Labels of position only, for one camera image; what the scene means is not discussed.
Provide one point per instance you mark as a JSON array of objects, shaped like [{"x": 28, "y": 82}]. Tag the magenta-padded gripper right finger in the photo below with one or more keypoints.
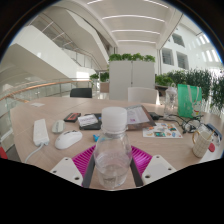
[{"x": 141, "y": 160}]

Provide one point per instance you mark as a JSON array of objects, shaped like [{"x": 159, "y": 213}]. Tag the white power strip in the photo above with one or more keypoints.
[{"x": 40, "y": 132}]

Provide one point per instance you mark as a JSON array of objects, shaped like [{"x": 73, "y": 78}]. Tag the white paper slip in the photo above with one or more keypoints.
[{"x": 37, "y": 104}]

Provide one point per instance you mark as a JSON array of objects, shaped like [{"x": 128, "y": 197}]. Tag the colourful sticker sheet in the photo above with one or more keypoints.
[{"x": 162, "y": 130}]

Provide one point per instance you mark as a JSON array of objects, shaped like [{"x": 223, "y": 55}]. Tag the white chair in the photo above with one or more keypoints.
[{"x": 142, "y": 95}]

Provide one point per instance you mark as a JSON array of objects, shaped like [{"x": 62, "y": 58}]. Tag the black pouch with white label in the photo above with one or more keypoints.
[{"x": 88, "y": 120}]

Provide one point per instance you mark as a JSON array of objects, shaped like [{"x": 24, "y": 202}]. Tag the glass railing with wooden handrail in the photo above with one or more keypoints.
[{"x": 43, "y": 86}]

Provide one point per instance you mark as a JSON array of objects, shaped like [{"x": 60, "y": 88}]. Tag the clear white-capped water bottle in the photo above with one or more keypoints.
[{"x": 112, "y": 150}]

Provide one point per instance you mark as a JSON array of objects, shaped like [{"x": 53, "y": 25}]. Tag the small grey oval device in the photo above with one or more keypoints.
[{"x": 58, "y": 126}]

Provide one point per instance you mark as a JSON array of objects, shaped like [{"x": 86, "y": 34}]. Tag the brown clipboard with paper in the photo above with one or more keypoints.
[{"x": 137, "y": 115}]

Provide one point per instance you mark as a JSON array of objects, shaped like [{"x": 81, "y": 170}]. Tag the white cabinet topped with plants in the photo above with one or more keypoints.
[{"x": 131, "y": 78}]

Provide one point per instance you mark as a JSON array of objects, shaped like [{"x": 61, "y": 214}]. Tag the white computer mouse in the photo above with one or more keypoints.
[{"x": 68, "y": 139}]

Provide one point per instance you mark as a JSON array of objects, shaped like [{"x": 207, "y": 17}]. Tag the black power adapter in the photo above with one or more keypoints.
[{"x": 155, "y": 115}]

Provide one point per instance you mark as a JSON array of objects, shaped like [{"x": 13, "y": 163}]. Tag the black and red case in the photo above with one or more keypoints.
[{"x": 72, "y": 117}]

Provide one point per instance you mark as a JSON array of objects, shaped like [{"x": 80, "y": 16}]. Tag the black chair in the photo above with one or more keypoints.
[{"x": 81, "y": 92}]

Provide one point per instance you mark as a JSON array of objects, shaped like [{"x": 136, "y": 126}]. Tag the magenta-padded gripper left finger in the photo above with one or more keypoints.
[{"x": 81, "y": 160}]

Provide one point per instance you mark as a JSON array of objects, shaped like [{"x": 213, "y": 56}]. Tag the ceiling light strips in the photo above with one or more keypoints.
[{"x": 133, "y": 16}]

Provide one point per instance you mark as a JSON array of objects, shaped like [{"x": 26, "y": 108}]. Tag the wooden planter with plants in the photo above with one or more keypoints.
[{"x": 104, "y": 78}]

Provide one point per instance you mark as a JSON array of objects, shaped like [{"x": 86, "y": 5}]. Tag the row of green plants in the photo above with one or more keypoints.
[{"x": 196, "y": 80}]

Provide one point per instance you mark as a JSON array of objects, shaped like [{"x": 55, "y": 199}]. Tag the white checked mug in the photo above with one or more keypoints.
[{"x": 201, "y": 143}]

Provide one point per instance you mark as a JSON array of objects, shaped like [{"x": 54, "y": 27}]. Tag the tall clear sports bottle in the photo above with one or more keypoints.
[{"x": 170, "y": 100}]

